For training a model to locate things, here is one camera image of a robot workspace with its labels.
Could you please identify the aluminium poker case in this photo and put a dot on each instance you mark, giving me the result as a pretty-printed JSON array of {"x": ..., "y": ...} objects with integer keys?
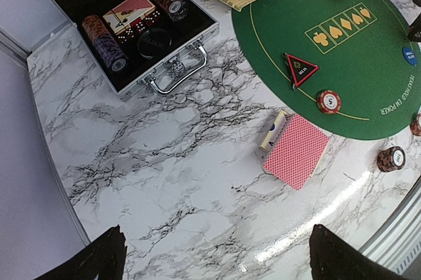
[{"x": 168, "y": 69}]

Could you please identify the red tan 5 chip stack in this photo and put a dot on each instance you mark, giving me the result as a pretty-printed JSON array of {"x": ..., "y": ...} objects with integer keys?
[{"x": 415, "y": 125}]

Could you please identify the red dice in case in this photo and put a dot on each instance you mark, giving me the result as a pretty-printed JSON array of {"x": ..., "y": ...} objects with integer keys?
[{"x": 138, "y": 26}]

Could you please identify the black dealer button in case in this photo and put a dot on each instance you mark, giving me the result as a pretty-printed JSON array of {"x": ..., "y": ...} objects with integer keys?
[{"x": 152, "y": 42}]

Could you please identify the red playing card deck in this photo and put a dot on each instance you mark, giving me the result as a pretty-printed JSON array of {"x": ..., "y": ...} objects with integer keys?
[{"x": 296, "y": 152}]

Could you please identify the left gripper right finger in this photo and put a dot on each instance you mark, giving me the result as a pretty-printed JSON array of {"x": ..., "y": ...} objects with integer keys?
[{"x": 332, "y": 258}]

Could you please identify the round green poker mat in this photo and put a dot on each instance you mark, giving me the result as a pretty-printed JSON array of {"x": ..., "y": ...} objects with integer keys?
[{"x": 358, "y": 47}]

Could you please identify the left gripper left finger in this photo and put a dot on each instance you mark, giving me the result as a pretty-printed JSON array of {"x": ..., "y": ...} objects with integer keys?
[{"x": 104, "y": 258}]

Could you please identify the black red 100 chip stack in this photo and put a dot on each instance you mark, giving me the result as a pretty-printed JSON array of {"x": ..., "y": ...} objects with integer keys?
[{"x": 391, "y": 159}]

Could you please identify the left chip row in case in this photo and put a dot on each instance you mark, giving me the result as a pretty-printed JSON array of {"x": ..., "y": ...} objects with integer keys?
[{"x": 107, "y": 47}]

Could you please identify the left aluminium frame post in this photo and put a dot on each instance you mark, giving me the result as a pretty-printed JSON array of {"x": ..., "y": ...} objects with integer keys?
[{"x": 10, "y": 46}]

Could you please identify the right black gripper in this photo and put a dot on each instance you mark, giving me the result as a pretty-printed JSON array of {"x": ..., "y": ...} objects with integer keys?
[{"x": 414, "y": 34}]

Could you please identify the playing card box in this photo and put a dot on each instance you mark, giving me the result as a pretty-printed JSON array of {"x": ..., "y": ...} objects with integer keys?
[{"x": 272, "y": 134}]

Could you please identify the boxed card deck in case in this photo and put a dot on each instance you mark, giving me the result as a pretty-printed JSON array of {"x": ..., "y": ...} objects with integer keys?
[{"x": 126, "y": 12}]

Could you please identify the blue small blind button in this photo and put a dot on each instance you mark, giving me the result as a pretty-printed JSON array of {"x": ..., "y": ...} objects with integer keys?
[{"x": 409, "y": 55}]

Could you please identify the aluminium front rail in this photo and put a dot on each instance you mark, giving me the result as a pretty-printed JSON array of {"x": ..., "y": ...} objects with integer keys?
[{"x": 397, "y": 243}]

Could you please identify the black red triangular all-in marker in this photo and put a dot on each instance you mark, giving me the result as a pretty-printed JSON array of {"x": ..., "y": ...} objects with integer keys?
[{"x": 300, "y": 70}]

